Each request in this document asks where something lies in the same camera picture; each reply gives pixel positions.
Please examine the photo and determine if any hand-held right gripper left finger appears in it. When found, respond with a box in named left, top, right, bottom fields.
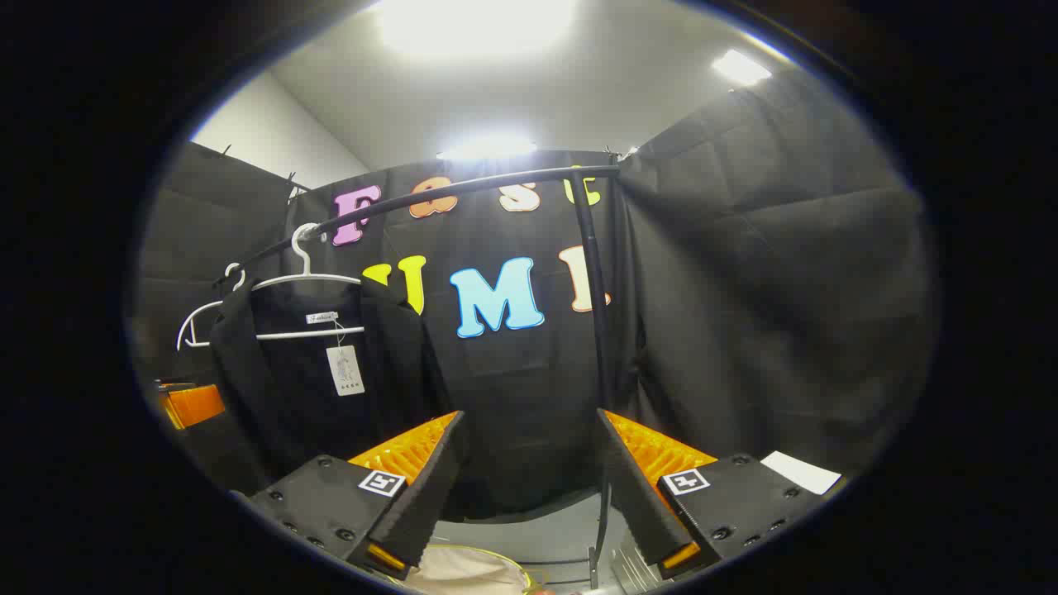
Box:
left=248, top=411, right=466, bottom=579

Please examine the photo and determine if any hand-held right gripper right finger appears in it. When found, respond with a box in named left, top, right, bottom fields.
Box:
left=597, top=407, right=821, bottom=579

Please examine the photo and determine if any beige laundry hamper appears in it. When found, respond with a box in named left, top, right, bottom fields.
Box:
left=388, top=541, right=546, bottom=595

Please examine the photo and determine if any black knit garment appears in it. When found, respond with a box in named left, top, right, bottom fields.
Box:
left=207, top=277, right=451, bottom=497

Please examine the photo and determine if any white plastic hanger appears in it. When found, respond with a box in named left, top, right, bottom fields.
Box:
left=176, top=263, right=247, bottom=350
left=248, top=221, right=366, bottom=341

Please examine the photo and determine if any black metal clothes rack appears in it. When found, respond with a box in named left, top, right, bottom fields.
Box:
left=213, top=164, right=622, bottom=589

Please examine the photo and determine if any black backdrop cloth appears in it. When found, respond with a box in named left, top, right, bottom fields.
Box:
left=132, top=66, right=939, bottom=521

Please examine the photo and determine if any ceiling light panel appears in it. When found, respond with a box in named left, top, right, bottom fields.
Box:
left=376, top=0, right=579, bottom=52

